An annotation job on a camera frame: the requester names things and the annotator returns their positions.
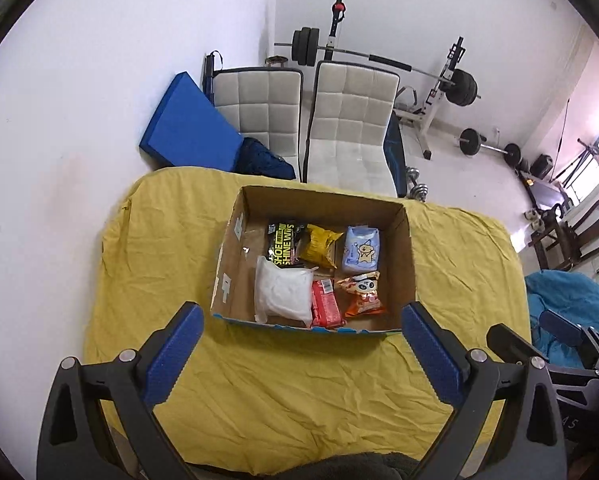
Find orange panda snack bag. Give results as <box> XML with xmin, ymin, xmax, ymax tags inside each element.
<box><xmin>335</xmin><ymin>271</ymin><xmax>385</xmax><ymax>318</ymax></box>

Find red snack pack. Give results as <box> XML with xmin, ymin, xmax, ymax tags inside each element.
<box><xmin>311</xmin><ymin>278</ymin><xmax>345</xmax><ymax>330</ymax></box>

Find white soft pouch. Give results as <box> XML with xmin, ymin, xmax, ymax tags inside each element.
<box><xmin>254</xmin><ymin>256</ymin><xmax>315</xmax><ymax>327</ymax></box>

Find teal blanket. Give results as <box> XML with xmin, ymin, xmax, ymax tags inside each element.
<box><xmin>525</xmin><ymin>270</ymin><xmax>599</xmax><ymax>368</ymax></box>

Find dark wooden chair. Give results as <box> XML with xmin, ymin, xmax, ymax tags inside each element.
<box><xmin>529</xmin><ymin>200</ymin><xmax>599</xmax><ymax>271</ymax></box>

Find blue tissue pack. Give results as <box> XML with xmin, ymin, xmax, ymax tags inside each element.
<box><xmin>342</xmin><ymin>226</ymin><xmax>380</xmax><ymax>274</ymax></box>

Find chrome dumbbell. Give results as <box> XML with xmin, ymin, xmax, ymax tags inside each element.
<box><xmin>406</xmin><ymin>167</ymin><xmax>429</xmax><ymax>203</ymax></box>

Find floor barbell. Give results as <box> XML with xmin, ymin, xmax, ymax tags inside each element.
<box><xmin>459</xmin><ymin>128</ymin><xmax>522</xmax><ymax>168</ymax></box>

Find yellow snack bag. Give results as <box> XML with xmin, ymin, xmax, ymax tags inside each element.
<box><xmin>298</xmin><ymin>224</ymin><xmax>343</xmax><ymax>269</ymax></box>

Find cardboard box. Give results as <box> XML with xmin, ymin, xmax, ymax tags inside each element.
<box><xmin>211</xmin><ymin>185</ymin><xmax>415</xmax><ymax>334</ymax></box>

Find black blue weight bench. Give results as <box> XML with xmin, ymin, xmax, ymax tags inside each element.
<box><xmin>383</xmin><ymin>113</ymin><xmax>407</xmax><ymax>198</ymax></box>

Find white barbell rack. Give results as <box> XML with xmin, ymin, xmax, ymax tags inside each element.
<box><xmin>394</xmin><ymin>36</ymin><xmax>465</xmax><ymax>160</ymax></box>

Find rack barbell with plates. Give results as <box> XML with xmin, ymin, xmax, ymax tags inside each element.
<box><xmin>274</xmin><ymin>27</ymin><xmax>481</xmax><ymax>107</ymax></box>

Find right white quilted chair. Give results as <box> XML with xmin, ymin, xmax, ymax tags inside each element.
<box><xmin>303</xmin><ymin>61</ymin><xmax>400</xmax><ymax>197</ymax></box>

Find white quilted chair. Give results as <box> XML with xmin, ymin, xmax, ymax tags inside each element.
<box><xmin>213</xmin><ymin>67</ymin><xmax>304</xmax><ymax>180</ymax></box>
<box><xmin>303</xmin><ymin>61</ymin><xmax>400</xmax><ymax>197</ymax></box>

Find dark blue cloth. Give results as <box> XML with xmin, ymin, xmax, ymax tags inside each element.
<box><xmin>234</xmin><ymin>138</ymin><xmax>296</xmax><ymax>180</ymax></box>

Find blue foam mat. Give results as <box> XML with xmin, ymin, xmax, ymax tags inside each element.
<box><xmin>139</xmin><ymin>72</ymin><xmax>243</xmax><ymax>171</ymax></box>

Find left white quilted chair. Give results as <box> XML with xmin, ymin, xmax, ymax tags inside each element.
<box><xmin>213</xmin><ymin>67</ymin><xmax>304</xmax><ymax>180</ymax></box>

